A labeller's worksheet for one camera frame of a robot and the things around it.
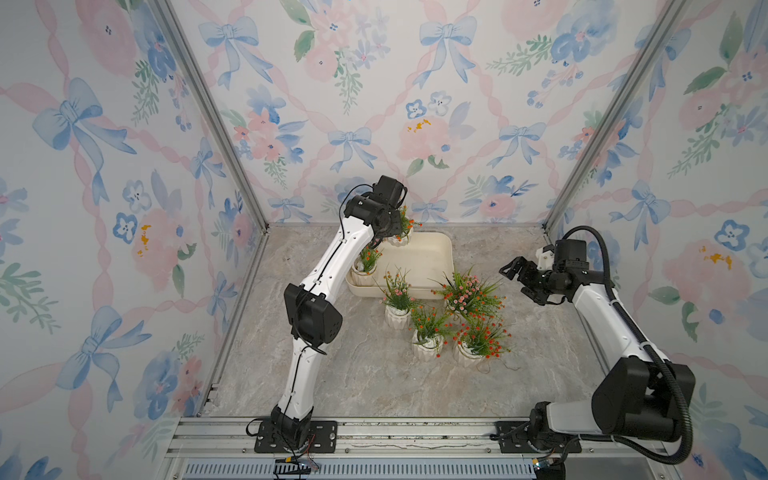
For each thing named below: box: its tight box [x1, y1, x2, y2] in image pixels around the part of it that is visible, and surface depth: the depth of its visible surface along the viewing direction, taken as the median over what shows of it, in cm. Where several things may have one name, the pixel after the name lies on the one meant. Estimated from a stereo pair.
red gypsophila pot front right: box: [452, 313, 511, 359], surface depth 79 cm
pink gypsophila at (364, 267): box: [351, 245, 384, 286], surface depth 100 cm
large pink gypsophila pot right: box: [427, 265, 507, 321], surface depth 85 cm
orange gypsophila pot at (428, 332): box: [409, 306, 451, 362], surface depth 83 cm
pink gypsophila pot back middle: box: [372, 263, 416, 330], surface depth 90 cm
